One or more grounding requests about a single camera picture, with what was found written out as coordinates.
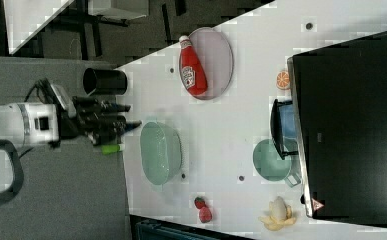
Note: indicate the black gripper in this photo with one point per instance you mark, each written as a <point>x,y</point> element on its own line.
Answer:
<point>100,121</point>

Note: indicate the mint green strainer bowl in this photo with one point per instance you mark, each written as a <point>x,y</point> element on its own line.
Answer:
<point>161,153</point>

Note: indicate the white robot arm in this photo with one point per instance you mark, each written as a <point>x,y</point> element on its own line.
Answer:
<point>71,193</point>

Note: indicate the green marker pen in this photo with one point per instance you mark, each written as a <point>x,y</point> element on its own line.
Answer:
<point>110,149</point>

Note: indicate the large black cylinder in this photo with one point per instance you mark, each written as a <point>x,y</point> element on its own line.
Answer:
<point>104,82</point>

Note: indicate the red ketchup bottle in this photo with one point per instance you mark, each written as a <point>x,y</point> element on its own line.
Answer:
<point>192,73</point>

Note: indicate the dark teal crate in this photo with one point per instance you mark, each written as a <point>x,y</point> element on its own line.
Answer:
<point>147,230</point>

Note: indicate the grey round plate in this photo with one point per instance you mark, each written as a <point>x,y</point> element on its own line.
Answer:
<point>216,57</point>

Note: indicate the upper red strawberry toy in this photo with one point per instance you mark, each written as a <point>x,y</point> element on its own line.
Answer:
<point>199,202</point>

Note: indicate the red strawberry toy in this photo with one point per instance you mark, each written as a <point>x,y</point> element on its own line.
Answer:
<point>199,202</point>
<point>205,215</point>

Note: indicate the lower red strawberry toy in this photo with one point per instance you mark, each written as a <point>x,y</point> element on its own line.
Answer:
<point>205,215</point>

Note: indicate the white side table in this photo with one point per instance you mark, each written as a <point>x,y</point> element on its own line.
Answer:
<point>25,18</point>

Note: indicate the teal green cup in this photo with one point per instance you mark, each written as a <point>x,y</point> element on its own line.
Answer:
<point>272,167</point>

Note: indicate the orange slice toy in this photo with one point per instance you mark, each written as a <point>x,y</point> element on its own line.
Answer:
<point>283,80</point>

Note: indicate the peeled banana toy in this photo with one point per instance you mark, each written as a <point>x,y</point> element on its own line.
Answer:
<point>281,215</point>

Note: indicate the black toaster oven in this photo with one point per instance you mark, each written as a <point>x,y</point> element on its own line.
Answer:
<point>339,95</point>

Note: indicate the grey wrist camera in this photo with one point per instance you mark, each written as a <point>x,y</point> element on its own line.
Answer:
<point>64,100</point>

